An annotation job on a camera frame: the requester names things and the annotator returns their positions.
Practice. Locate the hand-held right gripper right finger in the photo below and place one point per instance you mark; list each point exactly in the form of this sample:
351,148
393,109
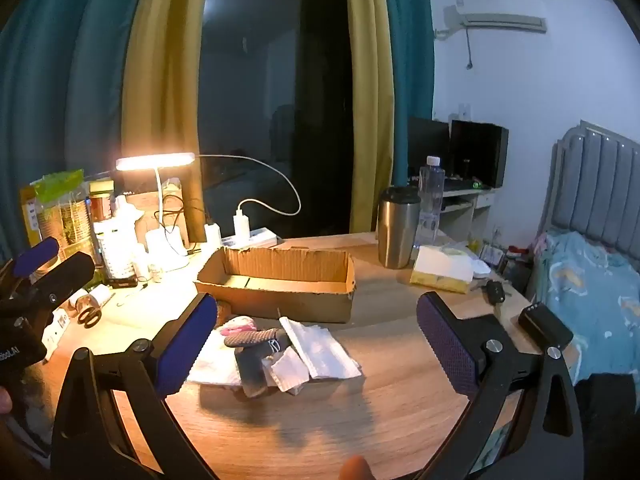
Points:
447,347

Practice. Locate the blue printed bedsheet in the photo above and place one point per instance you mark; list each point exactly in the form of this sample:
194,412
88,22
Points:
590,300

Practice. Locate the white charger plug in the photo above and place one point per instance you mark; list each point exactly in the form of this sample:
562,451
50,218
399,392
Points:
242,224
212,234

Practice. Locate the white power strip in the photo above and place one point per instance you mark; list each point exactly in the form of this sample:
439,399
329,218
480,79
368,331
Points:
262,236

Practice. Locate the green snack bag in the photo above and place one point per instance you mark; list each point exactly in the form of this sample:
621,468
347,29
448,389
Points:
60,215

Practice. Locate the white perforated basket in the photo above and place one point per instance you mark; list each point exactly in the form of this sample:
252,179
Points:
116,255

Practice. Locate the person's right hand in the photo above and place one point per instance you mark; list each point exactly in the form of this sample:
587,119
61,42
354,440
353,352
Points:
356,469

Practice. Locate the white towel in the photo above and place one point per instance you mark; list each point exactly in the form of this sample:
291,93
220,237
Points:
325,352

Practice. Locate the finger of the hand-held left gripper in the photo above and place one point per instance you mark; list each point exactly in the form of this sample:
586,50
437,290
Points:
67,275
36,255

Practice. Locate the white plastic bottle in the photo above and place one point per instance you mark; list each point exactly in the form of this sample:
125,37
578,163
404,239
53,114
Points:
127,212

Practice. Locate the black computer monitor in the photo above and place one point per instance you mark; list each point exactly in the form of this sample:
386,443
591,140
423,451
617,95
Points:
477,152
429,145

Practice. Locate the steel tumbler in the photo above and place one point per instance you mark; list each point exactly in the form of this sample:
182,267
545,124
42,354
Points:
398,232

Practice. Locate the clear plastic water bottle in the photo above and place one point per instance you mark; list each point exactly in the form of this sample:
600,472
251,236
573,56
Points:
431,195

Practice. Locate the grey padded headboard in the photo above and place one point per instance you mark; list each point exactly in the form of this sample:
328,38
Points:
595,180

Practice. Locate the cardboard box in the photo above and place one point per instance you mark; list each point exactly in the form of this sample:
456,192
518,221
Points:
280,280

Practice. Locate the white computer desk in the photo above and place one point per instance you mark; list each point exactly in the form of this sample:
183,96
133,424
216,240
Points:
462,210

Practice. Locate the yellow curtain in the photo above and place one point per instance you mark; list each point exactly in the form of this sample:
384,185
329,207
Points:
160,85
370,110

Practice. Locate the brown cardboard panel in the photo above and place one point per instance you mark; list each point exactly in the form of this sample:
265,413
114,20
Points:
172,200

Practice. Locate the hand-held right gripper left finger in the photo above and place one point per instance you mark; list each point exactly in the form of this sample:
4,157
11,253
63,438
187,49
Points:
186,345

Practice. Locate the brown furry ball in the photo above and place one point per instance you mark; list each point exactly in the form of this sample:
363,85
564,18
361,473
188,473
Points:
223,308

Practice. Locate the yellow tissue pack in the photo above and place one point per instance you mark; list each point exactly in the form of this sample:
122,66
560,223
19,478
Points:
442,267

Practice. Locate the white air conditioner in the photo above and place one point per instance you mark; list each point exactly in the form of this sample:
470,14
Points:
500,21

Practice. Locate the black car key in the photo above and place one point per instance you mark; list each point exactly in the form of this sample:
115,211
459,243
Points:
495,291

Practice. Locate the small white cloth pad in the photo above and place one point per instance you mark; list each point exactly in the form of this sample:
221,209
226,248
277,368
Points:
290,372

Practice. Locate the white desk lamp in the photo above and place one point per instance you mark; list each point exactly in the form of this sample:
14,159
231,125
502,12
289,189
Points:
155,161

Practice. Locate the grey knitted sock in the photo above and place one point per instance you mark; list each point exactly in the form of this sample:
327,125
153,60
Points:
250,365

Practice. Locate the person's left hand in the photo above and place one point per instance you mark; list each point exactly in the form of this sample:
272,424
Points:
4,400

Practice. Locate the red jar with lid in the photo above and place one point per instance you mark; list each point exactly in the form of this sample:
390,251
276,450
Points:
101,205

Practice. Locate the teal curtain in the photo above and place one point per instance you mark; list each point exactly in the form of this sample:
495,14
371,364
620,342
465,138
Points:
407,60
60,85

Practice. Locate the pink fluffy sock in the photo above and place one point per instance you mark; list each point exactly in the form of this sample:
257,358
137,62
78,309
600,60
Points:
239,325

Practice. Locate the white thin cloth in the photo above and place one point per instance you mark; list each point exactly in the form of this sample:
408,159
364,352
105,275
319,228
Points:
215,367

